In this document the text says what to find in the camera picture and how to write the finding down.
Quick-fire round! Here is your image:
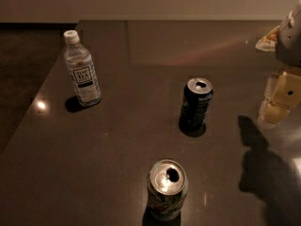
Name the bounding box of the green 7up can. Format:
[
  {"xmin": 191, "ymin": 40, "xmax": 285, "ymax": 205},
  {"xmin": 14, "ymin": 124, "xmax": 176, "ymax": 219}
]
[{"xmin": 147, "ymin": 159, "xmax": 188, "ymax": 221}]

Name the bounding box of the clear plastic tea bottle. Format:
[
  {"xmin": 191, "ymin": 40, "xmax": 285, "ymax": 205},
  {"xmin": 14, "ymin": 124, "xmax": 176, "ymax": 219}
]
[{"xmin": 63, "ymin": 30, "xmax": 102, "ymax": 106}]

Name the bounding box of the dark blue soda can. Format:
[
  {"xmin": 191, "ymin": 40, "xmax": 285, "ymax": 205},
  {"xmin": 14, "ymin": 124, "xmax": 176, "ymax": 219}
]
[{"xmin": 179, "ymin": 77, "xmax": 214, "ymax": 131}]

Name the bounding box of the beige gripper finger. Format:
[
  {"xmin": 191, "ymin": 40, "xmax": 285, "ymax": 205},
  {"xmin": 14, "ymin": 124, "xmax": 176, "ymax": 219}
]
[
  {"xmin": 257, "ymin": 68, "xmax": 301, "ymax": 129},
  {"xmin": 255, "ymin": 25, "xmax": 280, "ymax": 52}
]

